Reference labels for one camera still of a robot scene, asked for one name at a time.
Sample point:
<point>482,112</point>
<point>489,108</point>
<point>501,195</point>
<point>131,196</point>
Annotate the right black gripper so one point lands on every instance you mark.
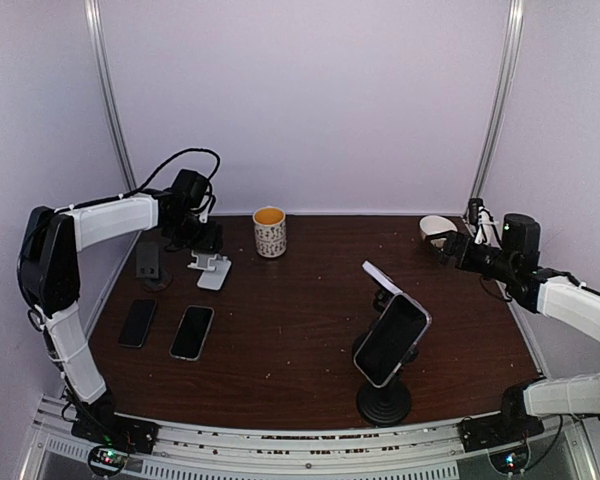
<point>454,239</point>

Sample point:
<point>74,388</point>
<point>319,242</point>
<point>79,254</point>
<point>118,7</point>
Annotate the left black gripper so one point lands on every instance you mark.
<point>211,241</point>

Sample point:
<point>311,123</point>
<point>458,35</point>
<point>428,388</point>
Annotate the white folding phone stand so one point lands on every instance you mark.
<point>214,269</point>

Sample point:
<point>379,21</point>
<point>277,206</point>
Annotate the large black phone silver edge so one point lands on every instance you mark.
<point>391,340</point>

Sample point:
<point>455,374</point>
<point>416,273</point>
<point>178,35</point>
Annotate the small black phone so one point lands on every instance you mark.
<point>137,323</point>

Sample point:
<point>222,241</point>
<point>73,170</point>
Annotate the black round-base phone stand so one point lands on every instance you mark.
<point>387,406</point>

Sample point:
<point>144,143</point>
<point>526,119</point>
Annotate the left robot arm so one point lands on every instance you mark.
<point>48,269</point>

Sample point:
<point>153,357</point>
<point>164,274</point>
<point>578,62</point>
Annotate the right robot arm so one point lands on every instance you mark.
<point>545,291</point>

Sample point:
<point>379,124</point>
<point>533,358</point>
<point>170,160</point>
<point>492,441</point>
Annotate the dark grey small phone stand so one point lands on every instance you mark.
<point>148,270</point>

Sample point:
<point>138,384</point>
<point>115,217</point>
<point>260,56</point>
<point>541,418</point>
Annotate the black stand with white pad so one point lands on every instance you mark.
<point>386,288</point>

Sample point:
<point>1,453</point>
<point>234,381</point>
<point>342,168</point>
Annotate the white ceramic bowl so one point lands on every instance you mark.
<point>435,224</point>

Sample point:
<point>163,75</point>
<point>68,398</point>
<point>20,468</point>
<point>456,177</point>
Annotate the patterned mug yellow inside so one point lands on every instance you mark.
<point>270,232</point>

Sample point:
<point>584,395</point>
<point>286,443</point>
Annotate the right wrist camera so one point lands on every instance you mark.
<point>480,220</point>

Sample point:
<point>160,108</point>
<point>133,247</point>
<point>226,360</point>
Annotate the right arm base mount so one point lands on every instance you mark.
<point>504,434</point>

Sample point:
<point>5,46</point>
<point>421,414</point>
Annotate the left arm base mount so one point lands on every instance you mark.
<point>115,438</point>

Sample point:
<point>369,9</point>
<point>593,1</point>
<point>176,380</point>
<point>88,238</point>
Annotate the front aluminium rail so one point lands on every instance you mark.
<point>431,450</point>

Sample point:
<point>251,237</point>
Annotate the left aluminium frame post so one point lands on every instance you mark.
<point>97,38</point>

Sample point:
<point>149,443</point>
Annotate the aluminium frame post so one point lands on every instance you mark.
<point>507,70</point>
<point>97,38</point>

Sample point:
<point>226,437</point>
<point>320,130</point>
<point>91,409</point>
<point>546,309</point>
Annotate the right aluminium frame post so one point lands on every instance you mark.
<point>507,70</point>

